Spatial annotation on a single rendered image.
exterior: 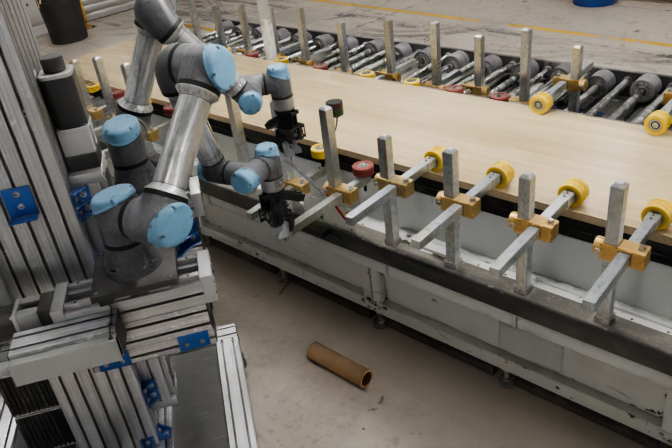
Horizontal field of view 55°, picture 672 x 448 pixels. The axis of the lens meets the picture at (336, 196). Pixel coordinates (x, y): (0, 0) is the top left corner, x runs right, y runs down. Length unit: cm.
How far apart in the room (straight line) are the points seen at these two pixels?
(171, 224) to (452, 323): 147
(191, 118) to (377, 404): 150
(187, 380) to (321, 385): 55
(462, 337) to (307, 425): 71
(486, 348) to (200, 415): 112
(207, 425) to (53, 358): 85
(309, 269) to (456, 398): 95
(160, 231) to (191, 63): 43
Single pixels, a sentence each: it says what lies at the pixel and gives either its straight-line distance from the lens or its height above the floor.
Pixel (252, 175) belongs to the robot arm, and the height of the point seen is 114.
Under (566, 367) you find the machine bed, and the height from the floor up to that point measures 22.
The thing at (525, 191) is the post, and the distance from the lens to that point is 189.
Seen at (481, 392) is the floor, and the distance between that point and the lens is 275.
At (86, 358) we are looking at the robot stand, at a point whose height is 92.
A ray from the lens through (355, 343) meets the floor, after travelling 298.
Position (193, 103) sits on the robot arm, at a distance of 169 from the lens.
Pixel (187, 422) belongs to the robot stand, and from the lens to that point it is 254.
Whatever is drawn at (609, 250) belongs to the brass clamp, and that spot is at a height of 96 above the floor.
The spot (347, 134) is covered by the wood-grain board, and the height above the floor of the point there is 90.
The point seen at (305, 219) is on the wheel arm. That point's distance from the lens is 222.
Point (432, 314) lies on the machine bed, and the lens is 279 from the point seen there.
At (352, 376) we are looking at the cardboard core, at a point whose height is 6.
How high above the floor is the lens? 200
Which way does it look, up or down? 29 degrees down
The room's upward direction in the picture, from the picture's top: 7 degrees counter-clockwise
